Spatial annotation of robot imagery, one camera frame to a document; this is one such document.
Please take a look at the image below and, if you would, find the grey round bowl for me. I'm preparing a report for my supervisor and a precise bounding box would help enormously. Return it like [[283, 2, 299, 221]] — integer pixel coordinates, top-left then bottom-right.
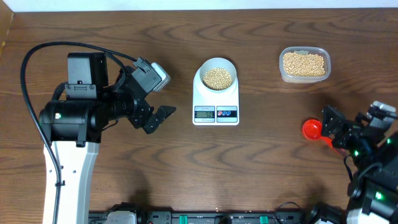
[[199, 57, 238, 91]]

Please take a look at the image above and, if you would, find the clear plastic container of soybeans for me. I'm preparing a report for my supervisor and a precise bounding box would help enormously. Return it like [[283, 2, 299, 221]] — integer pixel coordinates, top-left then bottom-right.
[[279, 47, 331, 84]]

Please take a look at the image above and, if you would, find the white digital kitchen scale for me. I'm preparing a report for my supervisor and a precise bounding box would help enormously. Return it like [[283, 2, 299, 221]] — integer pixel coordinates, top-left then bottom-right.
[[192, 69, 239, 126]]

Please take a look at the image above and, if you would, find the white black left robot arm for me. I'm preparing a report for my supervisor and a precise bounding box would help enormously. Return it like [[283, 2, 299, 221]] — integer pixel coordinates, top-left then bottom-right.
[[39, 52, 176, 223]]

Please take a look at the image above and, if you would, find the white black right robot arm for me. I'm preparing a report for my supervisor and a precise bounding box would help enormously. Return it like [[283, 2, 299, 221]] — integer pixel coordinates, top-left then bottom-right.
[[308, 101, 397, 224]]

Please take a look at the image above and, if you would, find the black left camera cable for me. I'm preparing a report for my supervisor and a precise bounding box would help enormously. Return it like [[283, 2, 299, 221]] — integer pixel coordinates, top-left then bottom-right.
[[20, 41, 139, 224]]

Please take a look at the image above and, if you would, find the red plastic measuring scoop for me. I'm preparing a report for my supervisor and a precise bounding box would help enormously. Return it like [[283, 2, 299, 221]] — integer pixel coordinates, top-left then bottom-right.
[[301, 119, 347, 157]]

